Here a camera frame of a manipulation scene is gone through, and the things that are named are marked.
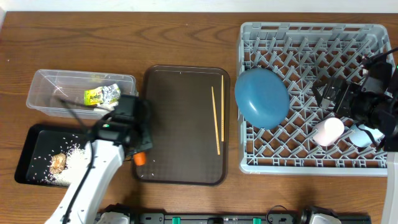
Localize black rail with green clips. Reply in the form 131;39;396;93
96;203;373;224

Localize pile of rice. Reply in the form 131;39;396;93
32;133;94;187

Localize clear plastic bin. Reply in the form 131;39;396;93
26;69;139;119

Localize black waste bin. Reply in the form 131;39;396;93
14;124;90;188

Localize pink cup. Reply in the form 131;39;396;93
313;118;345;146

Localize grey dishwasher rack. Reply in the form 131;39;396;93
237;22;391;177

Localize large blue plate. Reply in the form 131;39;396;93
234;68;290;129

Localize brown food lump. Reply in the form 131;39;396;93
49;153;67;174

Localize orange carrot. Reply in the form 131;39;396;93
132;152;146;166

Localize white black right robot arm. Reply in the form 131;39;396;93
312;63;397;224

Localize white crumpled tissue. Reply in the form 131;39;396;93
94;102;118;111

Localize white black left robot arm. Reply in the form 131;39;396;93
47;95;153;223

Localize light blue cup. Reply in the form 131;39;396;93
349;124;384;147

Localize yellow snack wrapper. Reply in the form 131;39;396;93
84;83;121;106

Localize dark brown tray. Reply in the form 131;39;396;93
132;65;230;186

